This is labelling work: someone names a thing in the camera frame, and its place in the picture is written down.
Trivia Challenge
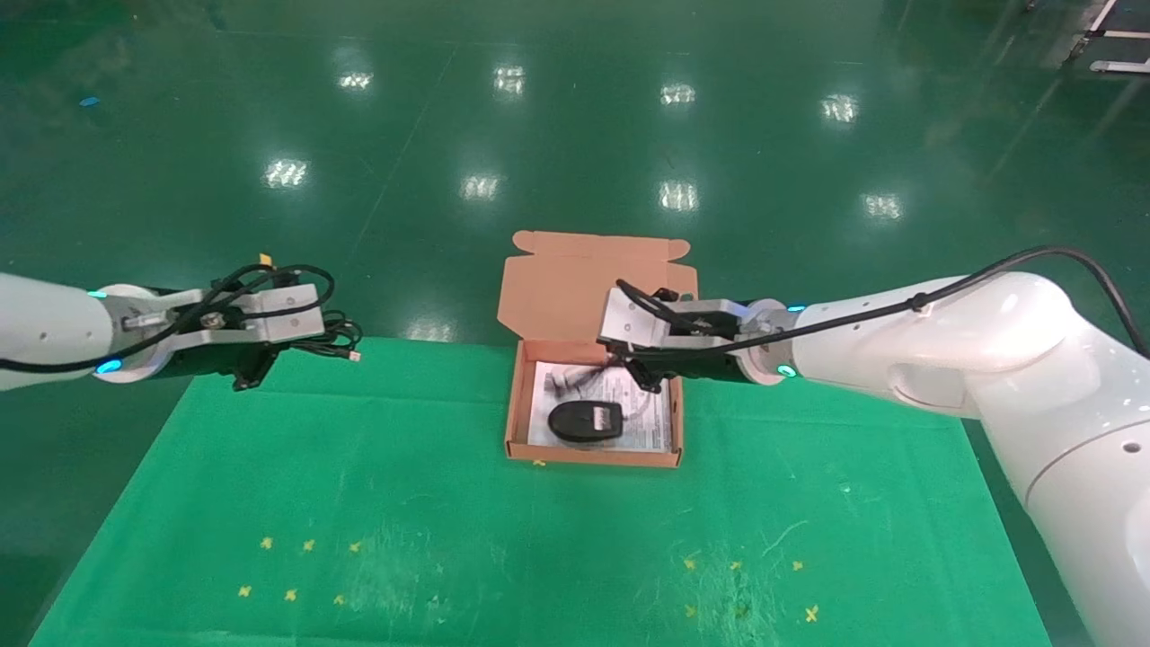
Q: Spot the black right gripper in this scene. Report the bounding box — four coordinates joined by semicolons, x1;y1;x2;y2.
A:
619;350;765;394

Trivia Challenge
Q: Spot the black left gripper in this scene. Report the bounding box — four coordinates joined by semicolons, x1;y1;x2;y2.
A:
165;342;280;393

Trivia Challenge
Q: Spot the black wired computer mouse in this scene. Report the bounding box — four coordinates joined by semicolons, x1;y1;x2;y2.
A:
543;363;673;444

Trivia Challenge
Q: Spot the black data cable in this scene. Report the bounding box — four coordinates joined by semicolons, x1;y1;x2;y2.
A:
279;310;364;364

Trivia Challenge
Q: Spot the open orange cardboard box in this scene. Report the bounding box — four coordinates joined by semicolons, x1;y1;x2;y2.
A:
497;231;700;469

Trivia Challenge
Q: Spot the white printed instruction sheet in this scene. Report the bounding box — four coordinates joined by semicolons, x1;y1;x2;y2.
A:
526;361;674;453

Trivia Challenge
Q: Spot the green table mat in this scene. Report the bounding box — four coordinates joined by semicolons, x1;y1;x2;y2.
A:
27;328;1052;647

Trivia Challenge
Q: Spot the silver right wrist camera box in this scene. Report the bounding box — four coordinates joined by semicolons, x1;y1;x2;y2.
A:
598;285;765;354

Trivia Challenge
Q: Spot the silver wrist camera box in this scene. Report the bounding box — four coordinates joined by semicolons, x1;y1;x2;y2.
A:
126;283;326;357
598;285;765;354

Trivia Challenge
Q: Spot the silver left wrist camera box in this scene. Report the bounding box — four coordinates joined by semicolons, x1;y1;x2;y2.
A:
126;283;326;357

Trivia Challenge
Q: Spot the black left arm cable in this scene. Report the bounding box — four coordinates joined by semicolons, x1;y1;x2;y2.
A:
0;253;337;375

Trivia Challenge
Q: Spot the white metal frame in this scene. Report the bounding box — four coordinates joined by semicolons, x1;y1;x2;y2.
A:
1067;0;1150;75

